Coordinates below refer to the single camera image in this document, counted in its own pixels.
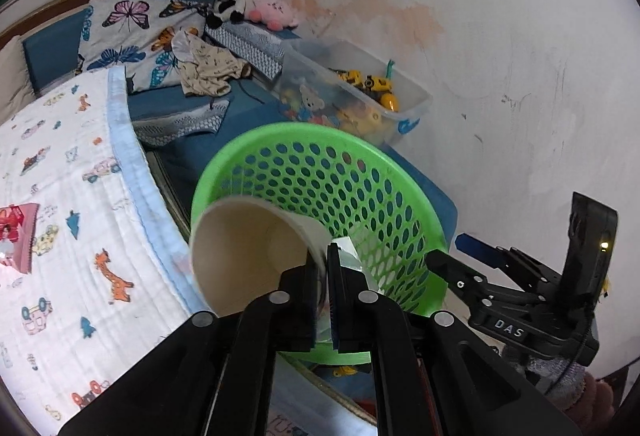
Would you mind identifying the yellow toy truck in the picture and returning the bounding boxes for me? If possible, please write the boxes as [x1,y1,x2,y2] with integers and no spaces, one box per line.
[335,68,402,111]

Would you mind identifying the clear plastic storage box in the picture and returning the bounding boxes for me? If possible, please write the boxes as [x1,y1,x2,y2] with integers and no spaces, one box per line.
[277,40,433,149]

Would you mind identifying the beige patterned cloth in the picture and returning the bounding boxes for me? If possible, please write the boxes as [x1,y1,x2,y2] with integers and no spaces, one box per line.
[172,30,252,97]

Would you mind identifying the large butterfly print pillow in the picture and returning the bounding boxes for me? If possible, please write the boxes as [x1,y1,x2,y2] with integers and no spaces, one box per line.
[77,0,211,91]

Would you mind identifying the printed white blanket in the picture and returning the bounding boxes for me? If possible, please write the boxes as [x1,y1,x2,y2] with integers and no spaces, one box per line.
[0,66,201,432]

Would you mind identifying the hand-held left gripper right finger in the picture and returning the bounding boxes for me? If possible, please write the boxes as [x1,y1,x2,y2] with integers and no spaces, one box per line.
[327,241,583,436]

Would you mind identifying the white paper cup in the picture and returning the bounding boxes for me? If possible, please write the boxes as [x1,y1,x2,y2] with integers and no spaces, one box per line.
[189,198,331,317]

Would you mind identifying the green plastic basket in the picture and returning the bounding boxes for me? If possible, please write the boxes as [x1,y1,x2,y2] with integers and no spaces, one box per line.
[190,122,449,367]

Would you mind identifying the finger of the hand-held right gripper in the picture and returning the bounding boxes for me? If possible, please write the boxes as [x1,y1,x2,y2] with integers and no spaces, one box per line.
[425,248,495,313]
[455,232,564,293]

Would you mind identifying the grey patterned cushion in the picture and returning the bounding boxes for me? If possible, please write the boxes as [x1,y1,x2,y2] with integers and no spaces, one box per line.
[205,22,286,79]

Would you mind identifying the grey patterned cloth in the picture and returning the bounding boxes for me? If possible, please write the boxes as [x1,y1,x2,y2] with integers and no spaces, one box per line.
[131,100,231,147]

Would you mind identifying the person's right forearm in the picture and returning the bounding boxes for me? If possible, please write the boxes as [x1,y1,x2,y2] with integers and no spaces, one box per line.
[520,356,640,436]

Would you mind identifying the beige pillow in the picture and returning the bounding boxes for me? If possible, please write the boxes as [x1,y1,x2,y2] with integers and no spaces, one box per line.
[0,34,36,117]

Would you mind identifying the pink plush toy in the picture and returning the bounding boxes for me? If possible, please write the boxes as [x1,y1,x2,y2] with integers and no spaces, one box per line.
[247,0,299,30]

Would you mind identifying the pink box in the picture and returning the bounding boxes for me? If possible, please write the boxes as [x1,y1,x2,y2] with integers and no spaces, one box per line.
[0,203,41,274]

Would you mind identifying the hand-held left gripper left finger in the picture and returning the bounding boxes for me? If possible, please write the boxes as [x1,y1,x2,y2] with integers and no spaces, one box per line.
[57,256,329,436]

